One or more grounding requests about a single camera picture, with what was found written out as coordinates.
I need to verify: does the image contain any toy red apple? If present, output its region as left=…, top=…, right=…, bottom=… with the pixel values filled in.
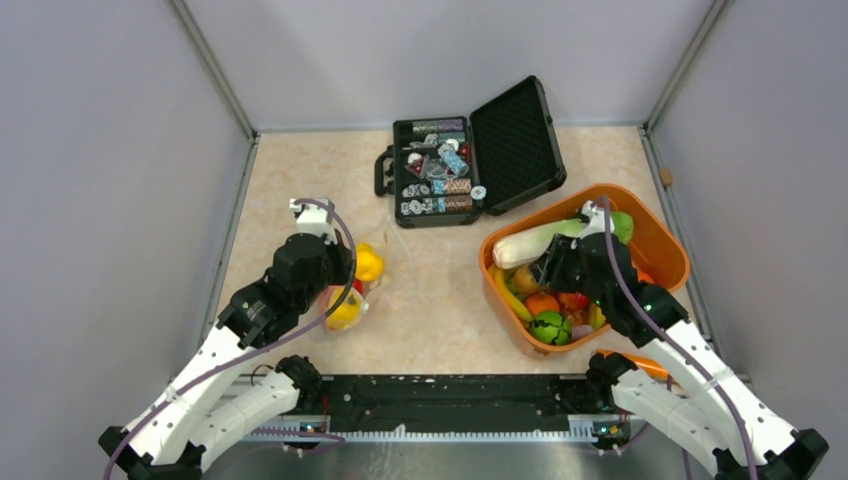
left=556, top=293, right=591, bottom=312
left=353, top=279, right=365, bottom=297

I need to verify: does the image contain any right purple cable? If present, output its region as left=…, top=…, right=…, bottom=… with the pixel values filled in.
left=592, top=195, right=760, bottom=480

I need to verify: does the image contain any toy orange fruit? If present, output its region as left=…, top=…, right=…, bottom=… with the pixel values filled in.
left=523, top=292, right=560, bottom=318

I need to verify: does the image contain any clear zip top bag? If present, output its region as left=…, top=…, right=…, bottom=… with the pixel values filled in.
left=324, top=217, right=411, bottom=333

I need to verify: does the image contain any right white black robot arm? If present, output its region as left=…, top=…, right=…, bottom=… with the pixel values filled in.
left=529, top=232, right=829, bottom=479

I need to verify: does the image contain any toy yellow banana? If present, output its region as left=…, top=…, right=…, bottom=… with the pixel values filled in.
left=488, top=264, right=533, bottom=326

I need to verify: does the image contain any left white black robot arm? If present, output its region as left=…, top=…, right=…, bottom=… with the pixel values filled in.
left=98, top=227, right=357, bottom=479

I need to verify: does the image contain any orange plastic basket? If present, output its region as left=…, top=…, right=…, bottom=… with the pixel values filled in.
left=478, top=183, right=690, bottom=357

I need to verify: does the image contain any purple cable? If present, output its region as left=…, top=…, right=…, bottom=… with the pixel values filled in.
left=592, top=195, right=760, bottom=480
left=102, top=197, right=359, bottom=480

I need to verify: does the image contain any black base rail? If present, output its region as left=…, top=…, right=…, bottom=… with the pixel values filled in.
left=293, top=374, right=632, bottom=434

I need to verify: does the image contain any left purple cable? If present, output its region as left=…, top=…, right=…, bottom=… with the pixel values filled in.
left=102, top=197, right=359, bottom=480

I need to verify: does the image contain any toy yellow bell pepper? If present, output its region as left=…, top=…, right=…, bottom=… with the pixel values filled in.
left=355, top=243, right=385, bottom=283

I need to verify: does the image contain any toy brown pear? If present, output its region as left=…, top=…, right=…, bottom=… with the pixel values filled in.
left=511, top=266, right=541, bottom=295

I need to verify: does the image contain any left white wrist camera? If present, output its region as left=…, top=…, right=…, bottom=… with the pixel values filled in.
left=289, top=198, right=337, bottom=244

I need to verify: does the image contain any toy orange carrot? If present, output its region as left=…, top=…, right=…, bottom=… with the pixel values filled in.
left=596, top=349, right=669, bottom=381

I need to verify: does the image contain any black poker chip case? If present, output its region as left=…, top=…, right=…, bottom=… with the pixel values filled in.
left=374, top=75, right=567, bottom=229

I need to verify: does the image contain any toy green white cabbage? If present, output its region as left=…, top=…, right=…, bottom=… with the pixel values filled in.
left=492, top=210, right=635, bottom=271

